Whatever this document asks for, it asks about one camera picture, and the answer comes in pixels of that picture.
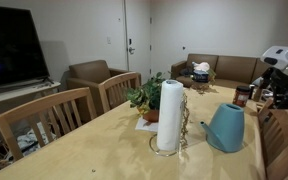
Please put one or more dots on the teal plastic watering can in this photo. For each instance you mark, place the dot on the teal plastic watering can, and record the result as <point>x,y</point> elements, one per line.
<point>225,132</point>

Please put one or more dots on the wooden chair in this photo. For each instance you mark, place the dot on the wooden chair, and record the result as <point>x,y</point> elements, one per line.
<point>274,138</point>
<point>113,90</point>
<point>58,113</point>

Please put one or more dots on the dark jar with label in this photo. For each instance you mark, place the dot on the dark jar with label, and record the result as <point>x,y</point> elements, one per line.
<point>241,95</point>

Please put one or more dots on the white tv stand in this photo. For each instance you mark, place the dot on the white tv stand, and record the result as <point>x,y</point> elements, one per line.
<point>14,98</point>

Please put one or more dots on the clutter on floor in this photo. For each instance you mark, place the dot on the clutter on floor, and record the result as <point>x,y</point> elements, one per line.
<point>28,142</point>

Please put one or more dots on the white paper under pot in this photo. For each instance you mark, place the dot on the white paper under pot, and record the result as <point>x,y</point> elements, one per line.
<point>145,125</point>

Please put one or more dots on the pile of items on sofa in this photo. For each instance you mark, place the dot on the pile of items on sofa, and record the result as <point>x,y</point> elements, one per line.
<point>199,72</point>

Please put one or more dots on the near left wooden chair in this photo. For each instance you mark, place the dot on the near left wooden chair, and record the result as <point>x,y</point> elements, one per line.
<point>58,113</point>

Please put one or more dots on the brown leather sofa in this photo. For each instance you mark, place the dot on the brown leather sofa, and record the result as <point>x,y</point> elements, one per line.
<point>230,71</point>

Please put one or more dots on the far left wooden chair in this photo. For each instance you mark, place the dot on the far left wooden chair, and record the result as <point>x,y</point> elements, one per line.
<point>113,90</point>

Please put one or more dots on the white paper towel roll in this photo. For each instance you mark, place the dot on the white paper towel roll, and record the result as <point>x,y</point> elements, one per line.
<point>170,115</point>

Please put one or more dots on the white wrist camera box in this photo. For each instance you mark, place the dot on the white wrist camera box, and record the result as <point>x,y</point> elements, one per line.
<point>276,56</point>

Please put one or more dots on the black flat screen television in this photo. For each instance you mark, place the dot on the black flat screen television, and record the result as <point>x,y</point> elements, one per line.
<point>21,56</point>

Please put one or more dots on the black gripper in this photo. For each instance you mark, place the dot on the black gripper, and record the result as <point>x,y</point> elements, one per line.
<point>278,82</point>

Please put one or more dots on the silver door handle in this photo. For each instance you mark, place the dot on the silver door handle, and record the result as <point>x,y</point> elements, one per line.
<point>131,50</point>

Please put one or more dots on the metal paper towel holder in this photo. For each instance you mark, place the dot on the metal paper towel holder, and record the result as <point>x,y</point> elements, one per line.
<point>157,151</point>

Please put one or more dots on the green potted plant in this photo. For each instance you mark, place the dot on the green potted plant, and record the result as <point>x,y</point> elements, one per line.
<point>147,96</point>

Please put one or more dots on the brown leather armchair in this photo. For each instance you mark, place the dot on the brown leather armchair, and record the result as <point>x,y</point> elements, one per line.
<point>92,74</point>

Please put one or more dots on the right wooden chair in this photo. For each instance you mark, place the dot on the right wooden chair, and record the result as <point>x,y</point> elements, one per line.
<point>274,138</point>

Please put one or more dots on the white door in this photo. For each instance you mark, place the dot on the white door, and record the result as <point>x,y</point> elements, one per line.
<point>137,22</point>

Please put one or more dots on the terracotta plant pot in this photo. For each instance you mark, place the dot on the terracotta plant pot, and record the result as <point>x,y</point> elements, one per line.
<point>150,116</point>

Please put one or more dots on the wicker basket on floor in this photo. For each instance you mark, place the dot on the wicker basket on floor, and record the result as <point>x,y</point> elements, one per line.
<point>4,155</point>

